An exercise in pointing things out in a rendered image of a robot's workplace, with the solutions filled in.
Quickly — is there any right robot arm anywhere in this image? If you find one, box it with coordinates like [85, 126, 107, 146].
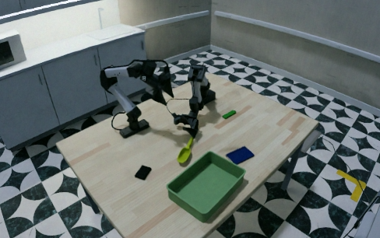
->
[100, 62, 171, 136]

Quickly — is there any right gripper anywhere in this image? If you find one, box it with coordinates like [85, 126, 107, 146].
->
[147, 76, 174, 106]

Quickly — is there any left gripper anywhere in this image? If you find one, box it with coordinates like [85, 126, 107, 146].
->
[181, 111, 199, 138]

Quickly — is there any green plastic tray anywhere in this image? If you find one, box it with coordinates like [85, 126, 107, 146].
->
[166, 151, 246, 222]

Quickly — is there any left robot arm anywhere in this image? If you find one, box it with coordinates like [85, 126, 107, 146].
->
[173, 64, 216, 125]

